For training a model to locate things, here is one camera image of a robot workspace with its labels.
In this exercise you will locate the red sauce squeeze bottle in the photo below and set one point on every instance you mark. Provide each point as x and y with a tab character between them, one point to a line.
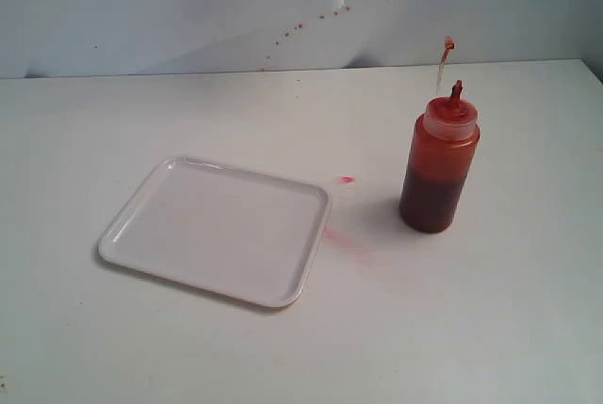
445	138

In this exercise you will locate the white rectangular plastic tray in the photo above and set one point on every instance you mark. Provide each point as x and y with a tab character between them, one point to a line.
237	233

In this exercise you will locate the white backdrop sheet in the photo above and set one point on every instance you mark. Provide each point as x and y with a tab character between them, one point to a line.
57	38

